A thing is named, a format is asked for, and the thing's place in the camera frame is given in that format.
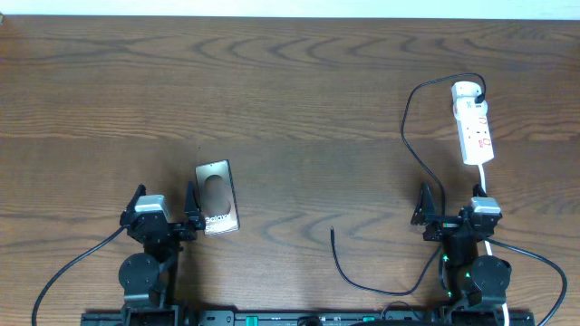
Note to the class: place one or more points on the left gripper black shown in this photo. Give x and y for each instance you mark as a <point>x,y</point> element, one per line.
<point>168,227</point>

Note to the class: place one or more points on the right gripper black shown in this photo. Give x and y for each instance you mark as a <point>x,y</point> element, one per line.
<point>425,215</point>

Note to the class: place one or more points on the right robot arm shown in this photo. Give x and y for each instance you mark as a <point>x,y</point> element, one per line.
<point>477,282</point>

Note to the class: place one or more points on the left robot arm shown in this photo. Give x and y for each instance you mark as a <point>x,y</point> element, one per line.
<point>149,278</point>

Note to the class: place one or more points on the white charger plug adapter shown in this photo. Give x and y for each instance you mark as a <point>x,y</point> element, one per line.
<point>461,89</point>

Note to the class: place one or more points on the white power strip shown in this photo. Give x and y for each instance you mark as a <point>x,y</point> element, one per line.
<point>474,135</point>

